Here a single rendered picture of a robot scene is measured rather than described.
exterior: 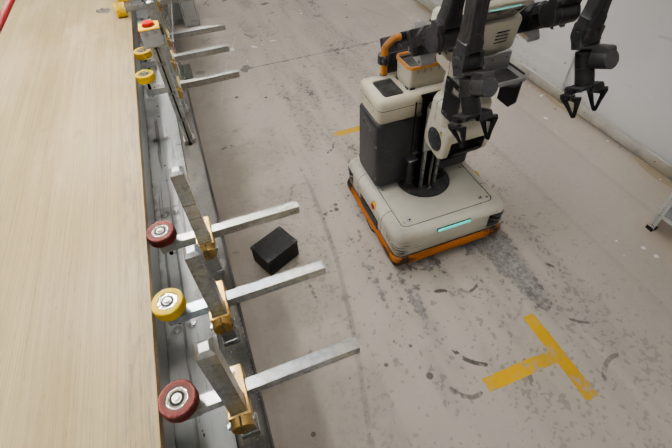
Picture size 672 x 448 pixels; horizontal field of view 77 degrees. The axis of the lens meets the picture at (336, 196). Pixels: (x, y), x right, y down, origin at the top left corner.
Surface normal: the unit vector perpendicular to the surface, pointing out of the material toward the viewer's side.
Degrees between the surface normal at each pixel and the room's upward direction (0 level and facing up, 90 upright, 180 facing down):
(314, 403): 0
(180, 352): 0
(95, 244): 0
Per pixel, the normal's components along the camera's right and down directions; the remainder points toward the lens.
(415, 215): -0.04, -0.70
